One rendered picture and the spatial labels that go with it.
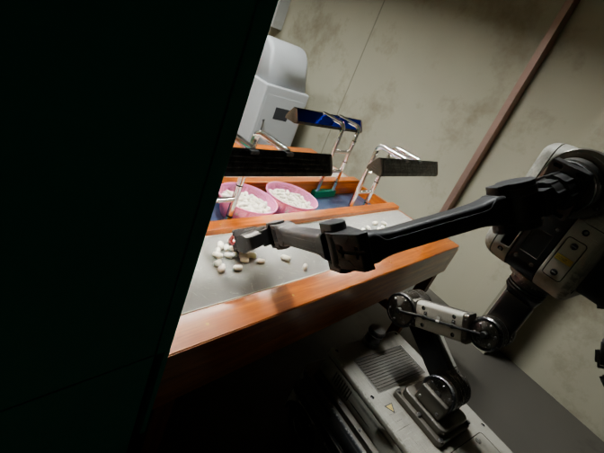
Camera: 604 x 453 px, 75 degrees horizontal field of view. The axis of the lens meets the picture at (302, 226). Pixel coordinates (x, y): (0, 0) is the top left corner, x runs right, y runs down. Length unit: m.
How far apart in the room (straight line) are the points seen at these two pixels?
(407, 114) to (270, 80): 1.38
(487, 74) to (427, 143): 0.68
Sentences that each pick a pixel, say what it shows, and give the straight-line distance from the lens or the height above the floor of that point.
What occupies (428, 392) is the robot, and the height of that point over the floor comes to 0.58.
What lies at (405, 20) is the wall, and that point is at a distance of 4.09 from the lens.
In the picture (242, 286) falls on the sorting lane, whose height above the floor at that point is 0.74.
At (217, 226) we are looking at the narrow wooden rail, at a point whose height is 0.76.
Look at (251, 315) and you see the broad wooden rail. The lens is 1.08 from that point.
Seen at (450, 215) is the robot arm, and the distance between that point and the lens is 0.83.
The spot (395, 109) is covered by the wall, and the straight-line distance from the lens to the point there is 3.86.
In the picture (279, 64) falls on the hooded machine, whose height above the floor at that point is 1.08.
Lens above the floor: 1.45
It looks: 25 degrees down
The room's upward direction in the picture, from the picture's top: 23 degrees clockwise
